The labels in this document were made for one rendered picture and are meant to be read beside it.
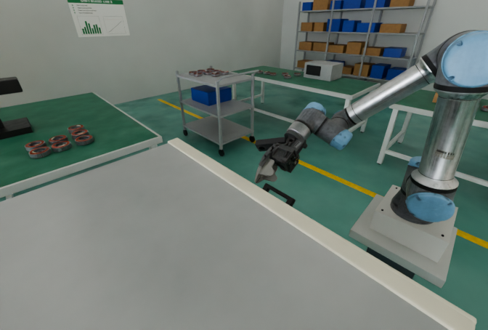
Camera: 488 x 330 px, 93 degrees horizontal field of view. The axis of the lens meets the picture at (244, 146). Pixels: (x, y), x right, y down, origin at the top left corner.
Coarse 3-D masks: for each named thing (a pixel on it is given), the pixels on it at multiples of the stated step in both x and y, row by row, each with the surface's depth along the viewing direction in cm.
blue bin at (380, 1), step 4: (368, 0) 530; (372, 0) 525; (380, 0) 514; (384, 0) 508; (388, 0) 517; (368, 4) 533; (372, 4) 527; (376, 4) 521; (380, 4) 516; (384, 4) 512; (388, 4) 524
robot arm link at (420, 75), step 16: (416, 64) 73; (432, 64) 68; (400, 80) 75; (416, 80) 72; (432, 80) 70; (368, 96) 82; (384, 96) 78; (400, 96) 76; (336, 112) 94; (352, 112) 86; (368, 112) 83
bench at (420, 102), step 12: (408, 96) 268; (420, 96) 268; (432, 96) 268; (396, 108) 244; (408, 108) 236; (420, 108) 230; (432, 108) 230; (480, 108) 229; (408, 120) 310; (480, 120) 202; (384, 144) 267; (396, 156) 263; (408, 156) 256; (468, 180) 224; (480, 180) 217
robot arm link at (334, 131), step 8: (328, 120) 81; (336, 120) 85; (344, 120) 86; (320, 128) 81; (328, 128) 80; (336, 128) 80; (344, 128) 81; (320, 136) 82; (328, 136) 80; (336, 136) 79; (344, 136) 79; (352, 136) 81; (336, 144) 80; (344, 144) 79
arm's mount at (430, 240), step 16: (384, 208) 95; (384, 224) 93; (400, 224) 88; (416, 224) 87; (432, 224) 86; (448, 224) 86; (400, 240) 90; (416, 240) 86; (432, 240) 82; (448, 240) 80; (432, 256) 84
